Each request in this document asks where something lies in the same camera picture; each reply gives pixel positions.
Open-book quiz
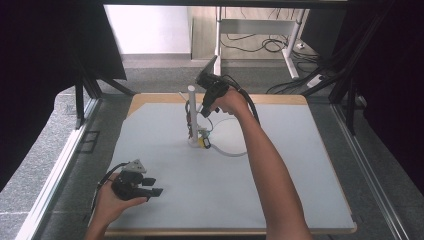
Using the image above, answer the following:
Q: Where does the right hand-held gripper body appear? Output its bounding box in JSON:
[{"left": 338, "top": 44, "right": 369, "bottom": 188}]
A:
[{"left": 195, "top": 54, "right": 232, "bottom": 105}]

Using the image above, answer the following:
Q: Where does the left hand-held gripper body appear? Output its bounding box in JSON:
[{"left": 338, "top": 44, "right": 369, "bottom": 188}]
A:
[{"left": 110, "top": 158, "right": 148, "bottom": 202}]

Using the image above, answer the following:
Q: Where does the white peg stand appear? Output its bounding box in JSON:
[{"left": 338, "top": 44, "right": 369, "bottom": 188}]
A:
[{"left": 177, "top": 84, "right": 250, "bottom": 158}]

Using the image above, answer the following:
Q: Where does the dark cord loop keychain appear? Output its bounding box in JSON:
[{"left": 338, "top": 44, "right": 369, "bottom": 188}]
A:
[{"left": 184, "top": 99, "right": 195, "bottom": 136}]

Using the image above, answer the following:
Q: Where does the key ring with blue tag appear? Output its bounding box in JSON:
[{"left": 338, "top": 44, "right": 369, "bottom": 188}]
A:
[{"left": 197, "top": 111, "right": 238, "bottom": 150}]

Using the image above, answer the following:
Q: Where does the person's right hand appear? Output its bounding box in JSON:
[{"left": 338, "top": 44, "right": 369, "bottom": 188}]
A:
[{"left": 215, "top": 87, "right": 252, "bottom": 118}]

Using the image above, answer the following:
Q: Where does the person's left hand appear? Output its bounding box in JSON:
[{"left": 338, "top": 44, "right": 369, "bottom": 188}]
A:
[{"left": 94, "top": 180, "right": 148, "bottom": 229}]

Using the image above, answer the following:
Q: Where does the pale grey table mat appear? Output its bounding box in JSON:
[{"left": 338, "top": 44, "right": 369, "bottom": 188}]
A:
[{"left": 107, "top": 102, "right": 355, "bottom": 232}]

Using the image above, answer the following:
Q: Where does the wooden table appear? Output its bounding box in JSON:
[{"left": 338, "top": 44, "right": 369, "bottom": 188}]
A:
[{"left": 102, "top": 92, "right": 358, "bottom": 238}]

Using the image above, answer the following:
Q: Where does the black metal stand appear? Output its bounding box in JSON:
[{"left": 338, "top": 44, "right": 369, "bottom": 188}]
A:
[
  {"left": 73, "top": 54, "right": 137, "bottom": 131},
  {"left": 300, "top": 6, "right": 369, "bottom": 136}
]

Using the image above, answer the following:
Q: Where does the white power strip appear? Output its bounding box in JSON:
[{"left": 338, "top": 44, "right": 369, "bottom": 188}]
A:
[{"left": 305, "top": 73, "right": 326, "bottom": 90}]

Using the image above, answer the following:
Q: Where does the black curtain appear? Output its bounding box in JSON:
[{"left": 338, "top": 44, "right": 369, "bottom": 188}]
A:
[
  {"left": 331, "top": 0, "right": 424, "bottom": 196},
  {"left": 0, "top": 0, "right": 128, "bottom": 194}
]

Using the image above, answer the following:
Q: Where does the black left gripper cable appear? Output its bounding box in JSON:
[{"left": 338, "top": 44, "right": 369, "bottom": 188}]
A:
[{"left": 90, "top": 161, "right": 130, "bottom": 215}]

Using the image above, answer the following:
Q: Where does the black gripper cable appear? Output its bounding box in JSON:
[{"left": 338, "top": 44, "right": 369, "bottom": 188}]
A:
[
  {"left": 90, "top": 161, "right": 130, "bottom": 215},
  {"left": 222, "top": 73, "right": 262, "bottom": 126}
]

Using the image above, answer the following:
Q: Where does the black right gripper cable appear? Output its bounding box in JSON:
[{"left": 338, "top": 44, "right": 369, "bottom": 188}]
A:
[{"left": 222, "top": 73, "right": 262, "bottom": 126}]

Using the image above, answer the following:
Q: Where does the black floor cable bundle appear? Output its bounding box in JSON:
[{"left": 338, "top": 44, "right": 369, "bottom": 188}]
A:
[{"left": 220, "top": 7, "right": 322, "bottom": 65}]

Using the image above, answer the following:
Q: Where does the white desk frame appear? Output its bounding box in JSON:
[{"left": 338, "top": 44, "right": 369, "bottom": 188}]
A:
[{"left": 212, "top": 5, "right": 307, "bottom": 81}]

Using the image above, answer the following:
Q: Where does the aluminium rail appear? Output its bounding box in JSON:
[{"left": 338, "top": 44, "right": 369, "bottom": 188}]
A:
[
  {"left": 330, "top": 102, "right": 412, "bottom": 240},
  {"left": 13, "top": 97, "right": 102, "bottom": 240}
]

